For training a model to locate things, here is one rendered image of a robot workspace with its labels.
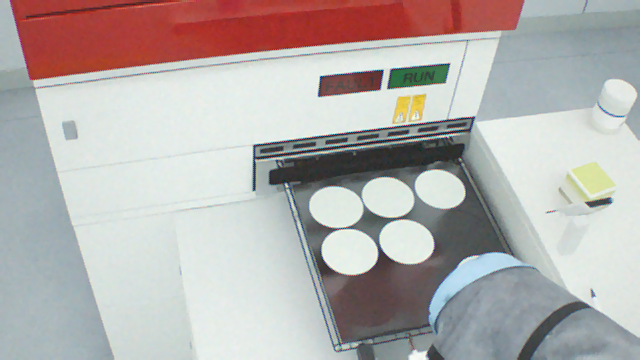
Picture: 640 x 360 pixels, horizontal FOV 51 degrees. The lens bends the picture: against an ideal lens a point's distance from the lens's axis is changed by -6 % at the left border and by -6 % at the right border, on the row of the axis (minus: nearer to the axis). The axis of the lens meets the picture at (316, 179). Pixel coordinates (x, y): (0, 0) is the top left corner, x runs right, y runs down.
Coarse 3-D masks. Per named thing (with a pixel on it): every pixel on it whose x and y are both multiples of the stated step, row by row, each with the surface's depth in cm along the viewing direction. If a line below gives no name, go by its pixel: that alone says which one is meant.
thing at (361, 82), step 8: (376, 72) 125; (328, 80) 124; (336, 80) 124; (344, 80) 125; (352, 80) 125; (360, 80) 126; (368, 80) 126; (376, 80) 127; (328, 88) 125; (336, 88) 126; (344, 88) 126; (352, 88) 127; (360, 88) 127; (368, 88) 128; (376, 88) 128
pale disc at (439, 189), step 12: (420, 180) 139; (432, 180) 139; (444, 180) 139; (456, 180) 139; (420, 192) 136; (432, 192) 137; (444, 192) 137; (456, 192) 137; (432, 204) 135; (444, 204) 135; (456, 204) 135
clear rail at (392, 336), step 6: (402, 330) 115; (408, 330) 115; (414, 330) 115; (420, 330) 115; (426, 330) 116; (432, 330) 116; (378, 336) 114; (390, 336) 114; (396, 336) 114; (402, 336) 115; (348, 342) 113; (354, 342) 113; (360, 342) 113; (366, 342) 113; (372, 342) 113; (378, 342) 114; (384, 342) 114; (336, 348) 112; (342, 348) 112; (348, 348) 113; (354, 348) 113
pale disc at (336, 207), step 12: (324, 192) 135; (336, 192) 135; (348, 192) 135; (312, 204) 132; (324, 204) 133; (336, 204) 133; (348, 204) 133; (360, 204) 133; (324, 216) 131; (336, 216) 131; (348, 216) 131; (360, 216) 131
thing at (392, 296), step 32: (416, 192) 137; (320, 224) 129; (352, 224) 130; (384, 224) 130; (448, 224) 132; (480, 224) 132; (320, 256) 125; (384, 256) 126; (448, 256) 127; (352, 288) 121; (384, 288) 121; (416, 288) 121; (352, 320) 116; (384, 320) 117; (416, 320) 117
